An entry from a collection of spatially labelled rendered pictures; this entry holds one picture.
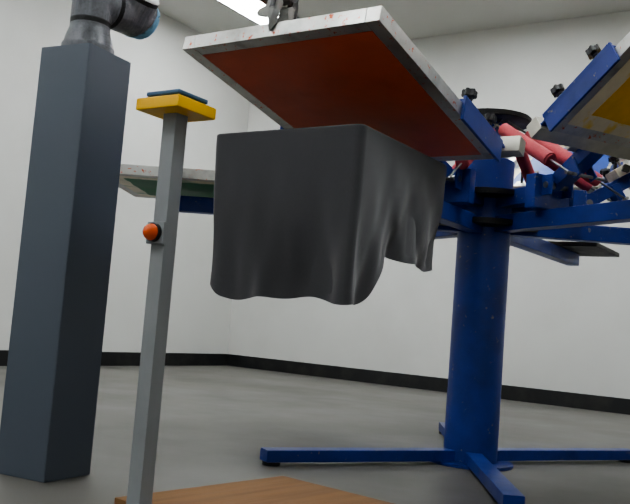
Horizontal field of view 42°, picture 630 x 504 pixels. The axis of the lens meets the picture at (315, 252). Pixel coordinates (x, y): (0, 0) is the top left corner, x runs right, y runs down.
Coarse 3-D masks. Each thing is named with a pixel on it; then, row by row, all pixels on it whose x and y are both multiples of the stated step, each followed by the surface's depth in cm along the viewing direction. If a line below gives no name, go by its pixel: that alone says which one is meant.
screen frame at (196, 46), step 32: (224, 32) 209; (256, 32) 203; (288, 32) 197; (320, 32) 194; (352, 32) 191; (384, 32) 188; (416, 64) 200; (448, 96) 216; (288, 128) 254; (448, 160) 255
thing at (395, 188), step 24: (384, 144) 201; (384, 168) 202; (408, 168) 213; (432, 168) 224; (384, 192) 203; (408, 192) 214; (432, 192) 225; (360, 216) 193; (384, 216) 204; (408, 216) 216; (432, 216) 226; (360, 240) 194; (384, 240) 206; (408, 240) 215; (432, 240) 231; (360, 264) 196; (360, 288) 198
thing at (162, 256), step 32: (160, 96) 183; (160, 160) 187; (160, 192) 186; (160, 224) 183; (160, 256) 184; (160, 288) 183; (160, 320) 183; (160, 352) 183; (160, 384) 184; (128, 480) 181
